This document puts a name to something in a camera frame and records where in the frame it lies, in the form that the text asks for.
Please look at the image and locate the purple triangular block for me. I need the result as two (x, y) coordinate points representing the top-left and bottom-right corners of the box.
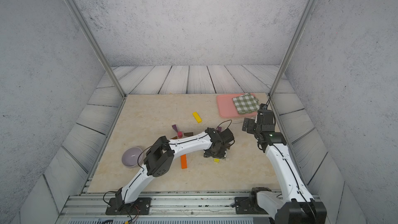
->
(172, 124), (178, 132)

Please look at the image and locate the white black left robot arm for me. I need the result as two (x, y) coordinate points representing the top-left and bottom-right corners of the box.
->
(113, 128), (234, 211)

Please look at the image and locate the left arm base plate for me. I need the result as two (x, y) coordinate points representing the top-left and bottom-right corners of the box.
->
(105, 198), (152, 216)

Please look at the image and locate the yellow rectangular block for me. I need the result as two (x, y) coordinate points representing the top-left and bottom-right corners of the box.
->
(192, 112), (202, 123)

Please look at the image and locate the green white checkered cloth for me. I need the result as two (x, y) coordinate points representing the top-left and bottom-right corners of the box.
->
(232, 93), (260, 115)

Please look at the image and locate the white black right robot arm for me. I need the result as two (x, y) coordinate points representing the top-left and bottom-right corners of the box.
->
(242, 104), (327, 224)

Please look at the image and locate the lilac ceramic bowl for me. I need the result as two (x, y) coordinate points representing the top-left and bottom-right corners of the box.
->
(121, 146), (143, 169)

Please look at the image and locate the aluminium front rail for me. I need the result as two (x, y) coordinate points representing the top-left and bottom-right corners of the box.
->
(57, 191), (272, 224)

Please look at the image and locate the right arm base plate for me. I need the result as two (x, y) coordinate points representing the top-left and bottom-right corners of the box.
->
(231, 197), (268, 215)

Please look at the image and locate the orange rectangular block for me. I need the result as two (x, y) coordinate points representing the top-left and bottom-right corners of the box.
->
(180, 155), (188, 169)

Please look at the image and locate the pink plastic tray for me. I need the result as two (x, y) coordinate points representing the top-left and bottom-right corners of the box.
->
(216, 93), (257, 119)

